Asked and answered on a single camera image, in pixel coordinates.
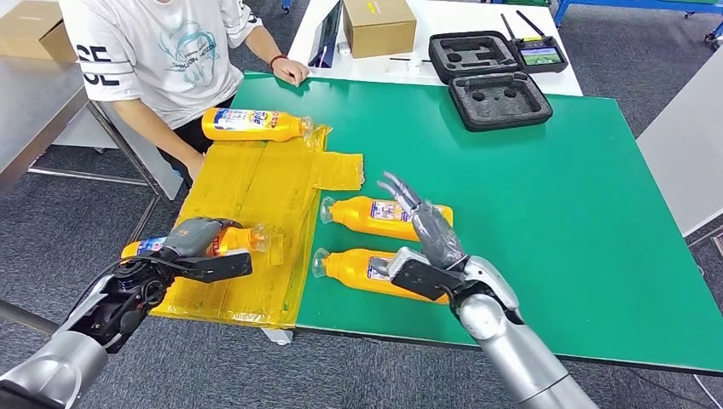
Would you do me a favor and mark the person's right hand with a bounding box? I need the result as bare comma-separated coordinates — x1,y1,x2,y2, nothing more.
183,153,205,181

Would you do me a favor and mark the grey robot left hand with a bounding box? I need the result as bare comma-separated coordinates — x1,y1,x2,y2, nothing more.
160,216,244,261

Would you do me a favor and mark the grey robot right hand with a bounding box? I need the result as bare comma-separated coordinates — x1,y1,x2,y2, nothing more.
377,171,470,271

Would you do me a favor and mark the person's left hand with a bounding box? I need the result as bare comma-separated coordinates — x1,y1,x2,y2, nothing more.
270,56,310,87

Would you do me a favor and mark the orange detergent bottle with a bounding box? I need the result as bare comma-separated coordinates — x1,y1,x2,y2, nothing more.
311,247,453,306
119,222,272,261
201,107,315,143
320,195,454,243

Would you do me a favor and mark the dark tablet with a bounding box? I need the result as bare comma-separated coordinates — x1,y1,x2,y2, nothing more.
308,0,344,69

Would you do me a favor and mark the yellow plastic film sheet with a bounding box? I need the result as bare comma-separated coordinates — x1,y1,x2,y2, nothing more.
149,124,366,331

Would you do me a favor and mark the cardboard box with yellow mark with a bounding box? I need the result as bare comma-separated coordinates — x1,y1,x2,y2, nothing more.
343,0,418,60

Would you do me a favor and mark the person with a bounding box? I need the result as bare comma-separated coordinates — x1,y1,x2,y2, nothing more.
59,0,310,187

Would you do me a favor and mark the white table foot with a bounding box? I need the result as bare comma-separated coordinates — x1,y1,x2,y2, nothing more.
260,328,295,347

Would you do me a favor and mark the black foam-lined case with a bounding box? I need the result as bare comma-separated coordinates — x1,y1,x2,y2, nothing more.
428,31,555,133

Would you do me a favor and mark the steel table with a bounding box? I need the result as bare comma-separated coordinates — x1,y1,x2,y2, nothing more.
0,55,185,334

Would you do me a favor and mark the black remote controller with screen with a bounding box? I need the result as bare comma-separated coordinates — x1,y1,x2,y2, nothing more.
500,9,570,74

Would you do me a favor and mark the plain brown cardboard box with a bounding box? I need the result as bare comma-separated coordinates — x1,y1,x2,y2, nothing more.
0,0,78,63

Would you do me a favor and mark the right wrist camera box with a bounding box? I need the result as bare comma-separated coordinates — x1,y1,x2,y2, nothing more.
386,246,466,302

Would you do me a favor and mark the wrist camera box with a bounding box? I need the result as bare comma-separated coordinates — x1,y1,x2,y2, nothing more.
386,246,466,302
180,252,253,285

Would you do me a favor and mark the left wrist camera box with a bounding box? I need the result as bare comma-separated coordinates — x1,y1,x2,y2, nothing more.
180,252,253,285

